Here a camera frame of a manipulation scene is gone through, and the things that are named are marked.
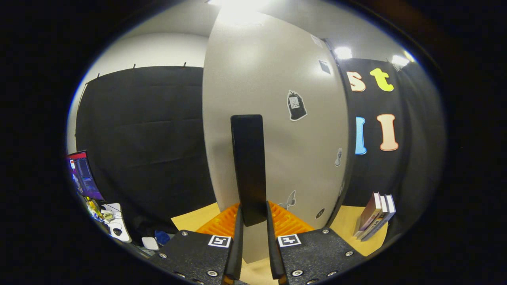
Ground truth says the black door handle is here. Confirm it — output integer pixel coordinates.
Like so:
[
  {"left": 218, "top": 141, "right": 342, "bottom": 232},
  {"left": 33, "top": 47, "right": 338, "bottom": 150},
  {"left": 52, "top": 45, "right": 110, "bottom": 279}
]
[{"left": 231, "top": 114, "right": 267, "bottom": 227}]

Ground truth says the blue cover book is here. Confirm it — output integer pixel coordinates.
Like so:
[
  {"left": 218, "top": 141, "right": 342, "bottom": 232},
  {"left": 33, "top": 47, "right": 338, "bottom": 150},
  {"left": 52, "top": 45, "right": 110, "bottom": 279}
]
[{"left": 360, "top": 194, "right": 396, "bottom": 241}]

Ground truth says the dark grey cabinet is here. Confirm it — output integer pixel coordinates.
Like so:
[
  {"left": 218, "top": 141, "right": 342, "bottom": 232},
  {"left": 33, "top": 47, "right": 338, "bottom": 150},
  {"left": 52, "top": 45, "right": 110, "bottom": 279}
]
[{"left": 322, "top": 38, "right": 356, "bottom": 228}]

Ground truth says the computer monitor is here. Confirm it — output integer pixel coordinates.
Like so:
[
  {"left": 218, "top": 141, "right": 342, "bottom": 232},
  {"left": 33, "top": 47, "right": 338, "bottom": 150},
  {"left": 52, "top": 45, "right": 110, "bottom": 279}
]
[{"left": 66, "top": 150, "right": 105, "bottom": 201}]

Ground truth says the pink cover book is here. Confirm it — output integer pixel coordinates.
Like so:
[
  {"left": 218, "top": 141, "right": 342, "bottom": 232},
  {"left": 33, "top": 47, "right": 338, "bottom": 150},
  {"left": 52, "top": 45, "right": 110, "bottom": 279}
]
[{"left": 353, "top": 192, "right": 381, "bottom": 237}]

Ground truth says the white side desk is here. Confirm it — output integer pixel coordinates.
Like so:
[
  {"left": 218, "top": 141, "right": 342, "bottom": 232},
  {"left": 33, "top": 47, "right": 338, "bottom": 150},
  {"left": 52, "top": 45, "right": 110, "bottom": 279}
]
[{"left": 101, "top": 203, "right": 132, "bottom": 243}]

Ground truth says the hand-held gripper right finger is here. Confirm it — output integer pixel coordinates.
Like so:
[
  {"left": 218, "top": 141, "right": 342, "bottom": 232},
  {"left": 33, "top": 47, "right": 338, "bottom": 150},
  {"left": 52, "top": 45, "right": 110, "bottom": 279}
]
[{"left": 265, "top": 201, "right": 368, "bottom": 285}]

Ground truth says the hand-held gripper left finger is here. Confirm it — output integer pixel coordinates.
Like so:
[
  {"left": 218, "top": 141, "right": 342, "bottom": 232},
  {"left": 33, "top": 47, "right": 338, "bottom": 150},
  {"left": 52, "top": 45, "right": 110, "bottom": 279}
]
[{"left": 152, "top": 203, "right": 244, "bottom": 285}]

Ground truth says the beige cabinet door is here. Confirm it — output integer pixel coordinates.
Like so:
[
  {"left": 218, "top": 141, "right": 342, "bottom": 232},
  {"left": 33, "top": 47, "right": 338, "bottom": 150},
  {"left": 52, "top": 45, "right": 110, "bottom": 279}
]
[{"left": 202, "top": 7, "right": 350, "bottom": 264}]

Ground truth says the small yellow object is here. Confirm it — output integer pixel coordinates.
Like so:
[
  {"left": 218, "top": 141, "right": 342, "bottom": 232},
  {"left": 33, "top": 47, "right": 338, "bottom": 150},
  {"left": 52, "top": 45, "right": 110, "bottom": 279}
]
[{"left": 86, "top": 196, "right": 105, "bottom": 221}]

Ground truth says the black backdrop cloth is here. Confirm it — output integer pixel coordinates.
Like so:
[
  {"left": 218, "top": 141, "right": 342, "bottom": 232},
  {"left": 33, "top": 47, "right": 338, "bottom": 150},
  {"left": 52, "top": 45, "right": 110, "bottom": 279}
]
[{"left": 74, "top": 58, "right": 446, "bottom": 240}]

